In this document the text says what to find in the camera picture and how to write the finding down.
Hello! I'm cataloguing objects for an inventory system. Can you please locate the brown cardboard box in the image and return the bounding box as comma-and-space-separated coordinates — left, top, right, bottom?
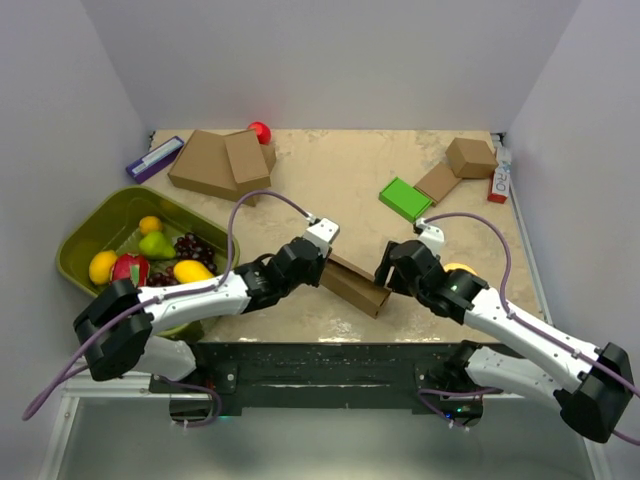
320, 253, 391, 318

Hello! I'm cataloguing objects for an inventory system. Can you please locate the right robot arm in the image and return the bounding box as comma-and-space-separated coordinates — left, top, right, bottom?
374, 240, 639, 443

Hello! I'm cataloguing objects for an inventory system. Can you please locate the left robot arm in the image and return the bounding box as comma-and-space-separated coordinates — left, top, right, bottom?
74, 232, 332, 392

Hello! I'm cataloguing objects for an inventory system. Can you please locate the green paper box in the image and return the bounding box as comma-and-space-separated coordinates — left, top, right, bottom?
378, 177, 433, 223

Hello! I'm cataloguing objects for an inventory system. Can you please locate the flat small brown box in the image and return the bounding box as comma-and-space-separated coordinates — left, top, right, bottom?
414, 162, 461, 204

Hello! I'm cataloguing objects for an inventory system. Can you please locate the red white toothpaste box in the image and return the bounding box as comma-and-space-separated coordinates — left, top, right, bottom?
487, 147, 512, 204

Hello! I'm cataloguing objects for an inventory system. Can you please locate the medium brown box on top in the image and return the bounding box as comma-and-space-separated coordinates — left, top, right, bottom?
223, 130, 271, 193

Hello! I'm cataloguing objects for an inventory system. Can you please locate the small brown cube box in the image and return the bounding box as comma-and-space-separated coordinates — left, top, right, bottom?
445, 137, 498, 179

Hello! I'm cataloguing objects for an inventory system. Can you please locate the large flat brown box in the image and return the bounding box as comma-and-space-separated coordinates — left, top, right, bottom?
168, 130, 276, 202

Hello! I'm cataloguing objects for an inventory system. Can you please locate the purple toothpaste box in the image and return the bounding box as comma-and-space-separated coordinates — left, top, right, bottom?
125, 136, 185, 184

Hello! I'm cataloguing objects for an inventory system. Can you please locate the orange round disc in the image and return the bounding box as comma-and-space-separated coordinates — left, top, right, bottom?
444, 262, 477, 276

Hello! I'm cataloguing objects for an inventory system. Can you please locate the yellow mango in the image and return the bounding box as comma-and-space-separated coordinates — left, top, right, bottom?
173, 260, 215, 284

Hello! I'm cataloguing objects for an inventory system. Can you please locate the purple grapes bunch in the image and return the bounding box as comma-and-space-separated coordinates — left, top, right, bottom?
147, 232, 218, 287

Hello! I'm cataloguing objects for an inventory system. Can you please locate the red apple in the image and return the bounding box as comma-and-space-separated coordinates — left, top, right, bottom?
248, 121, 272, 145

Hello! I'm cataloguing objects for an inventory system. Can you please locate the green pear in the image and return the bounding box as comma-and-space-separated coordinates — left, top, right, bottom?
138, 231, 176, 260

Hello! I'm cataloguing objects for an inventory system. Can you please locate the small orange fruit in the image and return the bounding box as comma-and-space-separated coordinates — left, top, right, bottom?
138, 216, 164, 236

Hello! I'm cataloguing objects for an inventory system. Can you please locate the red dragon fruit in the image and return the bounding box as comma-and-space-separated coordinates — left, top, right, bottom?
110, 253, 151, 287

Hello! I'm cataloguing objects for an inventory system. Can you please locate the olive green plastic bin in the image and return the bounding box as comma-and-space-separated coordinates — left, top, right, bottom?
55, 185, 240, 339

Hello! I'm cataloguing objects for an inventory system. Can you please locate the yellow lemon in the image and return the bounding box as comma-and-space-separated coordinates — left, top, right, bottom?
88, 250, 118, 286

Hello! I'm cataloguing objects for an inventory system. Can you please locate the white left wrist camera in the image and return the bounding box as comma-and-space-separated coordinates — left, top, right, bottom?
303, 218, 340, 258

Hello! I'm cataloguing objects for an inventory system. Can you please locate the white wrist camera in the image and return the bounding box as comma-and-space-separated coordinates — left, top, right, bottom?
303, 218, 340, 258
413, 218, 445, 256

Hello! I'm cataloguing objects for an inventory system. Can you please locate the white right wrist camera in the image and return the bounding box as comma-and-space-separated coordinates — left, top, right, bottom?
413, 218, 445, 256

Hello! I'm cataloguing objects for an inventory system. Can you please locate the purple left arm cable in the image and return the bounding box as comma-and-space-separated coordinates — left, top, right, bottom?
22, 189, 321, 429

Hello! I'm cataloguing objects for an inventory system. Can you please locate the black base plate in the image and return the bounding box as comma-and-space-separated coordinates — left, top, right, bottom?
149, 341, 482, 419

